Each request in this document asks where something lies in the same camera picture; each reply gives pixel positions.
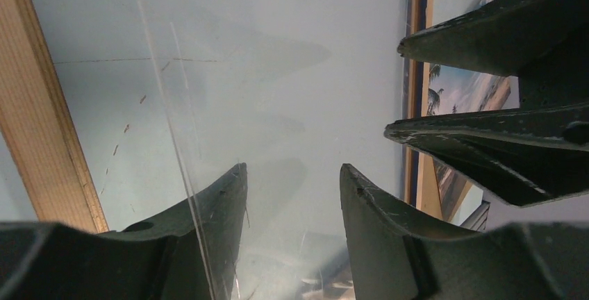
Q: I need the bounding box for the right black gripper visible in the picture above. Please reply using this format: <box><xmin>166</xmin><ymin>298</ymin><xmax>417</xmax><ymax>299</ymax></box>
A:
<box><xmin>384</xmin><ymin>0</ymin><xmax>588</xmax><ymax>207</ymax></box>

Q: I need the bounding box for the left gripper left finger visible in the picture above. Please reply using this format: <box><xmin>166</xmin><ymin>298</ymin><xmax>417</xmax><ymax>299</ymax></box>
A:
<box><xmin>1</xmin><ymin>163</ymin><xmax>247</xmax><ymax>299</ymax></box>

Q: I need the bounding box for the beach photo print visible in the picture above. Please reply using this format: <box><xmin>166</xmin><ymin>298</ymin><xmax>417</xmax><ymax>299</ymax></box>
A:
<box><xmin>427</xmin><ymin>0</ymin><xmax>517</xmax><ymax>226</ymax></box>

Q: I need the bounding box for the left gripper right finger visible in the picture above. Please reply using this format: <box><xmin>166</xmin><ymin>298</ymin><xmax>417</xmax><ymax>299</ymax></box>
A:
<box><xmin>340</xmin><ymin>164</ymin><xmax>588</xmax><ymax>299</ymax></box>

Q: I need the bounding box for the wooden picture frame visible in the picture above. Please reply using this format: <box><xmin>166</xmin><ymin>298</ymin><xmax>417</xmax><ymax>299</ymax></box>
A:
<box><xmin>0</xmin><ymin>0</ymin><xmax>444</xmax><ymax>235</ymax></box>

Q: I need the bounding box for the clear acrylic sheet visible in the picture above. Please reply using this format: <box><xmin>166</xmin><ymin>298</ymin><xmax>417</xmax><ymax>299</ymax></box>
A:
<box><xmin>137</xmin><ymin>0</ymin><xmax>408</xmax><ymax>299</ymax></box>

